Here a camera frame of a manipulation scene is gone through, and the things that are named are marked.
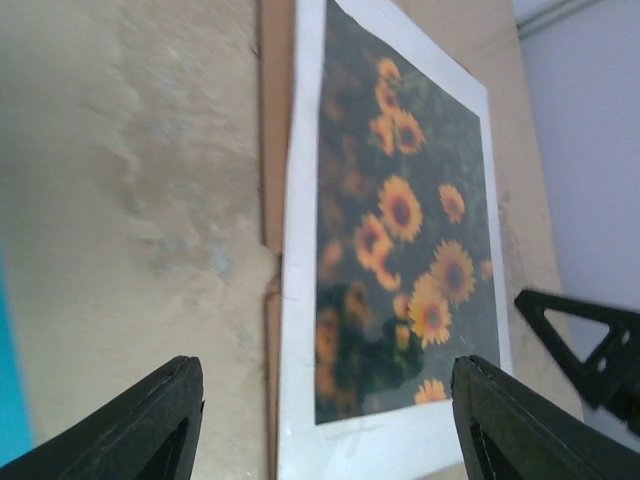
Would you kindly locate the sunflower photo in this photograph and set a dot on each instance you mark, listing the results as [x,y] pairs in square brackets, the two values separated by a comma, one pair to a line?
[404,268]

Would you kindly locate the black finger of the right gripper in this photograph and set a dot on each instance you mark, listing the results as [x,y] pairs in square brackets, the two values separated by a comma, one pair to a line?
[605,373]

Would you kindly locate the white mat board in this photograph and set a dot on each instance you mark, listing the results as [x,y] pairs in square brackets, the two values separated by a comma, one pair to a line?
[402,444]

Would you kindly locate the aluminium corner post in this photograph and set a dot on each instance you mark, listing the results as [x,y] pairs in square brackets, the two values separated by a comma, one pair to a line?
[534,16]

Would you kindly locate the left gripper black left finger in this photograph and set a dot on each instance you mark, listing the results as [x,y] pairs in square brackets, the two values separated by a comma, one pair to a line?
[149,431]

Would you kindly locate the brown hardboard backing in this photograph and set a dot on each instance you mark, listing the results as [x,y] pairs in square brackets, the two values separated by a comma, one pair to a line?
[276,22]

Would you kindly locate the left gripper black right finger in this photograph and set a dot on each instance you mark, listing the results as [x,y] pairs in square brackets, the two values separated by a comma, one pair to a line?
[508,431]

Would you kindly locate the blue wooden picture frame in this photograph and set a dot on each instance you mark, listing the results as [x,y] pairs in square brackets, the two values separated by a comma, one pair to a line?
[16,433]

